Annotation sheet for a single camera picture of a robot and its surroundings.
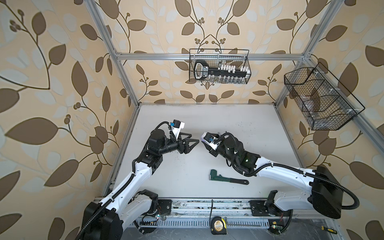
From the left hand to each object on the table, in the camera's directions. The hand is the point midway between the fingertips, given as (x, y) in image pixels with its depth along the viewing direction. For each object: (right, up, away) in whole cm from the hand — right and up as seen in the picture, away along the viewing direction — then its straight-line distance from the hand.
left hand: (195, 138), depth 71 cm
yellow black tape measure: (+11, -39, -4) cm, 41 cm away
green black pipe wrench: (+10, -23, +13) cm, 29 cm away
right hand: (+6, 0, +4) cm, 8 cm away
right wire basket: (+64, +17, +1) cm, 66 cm away
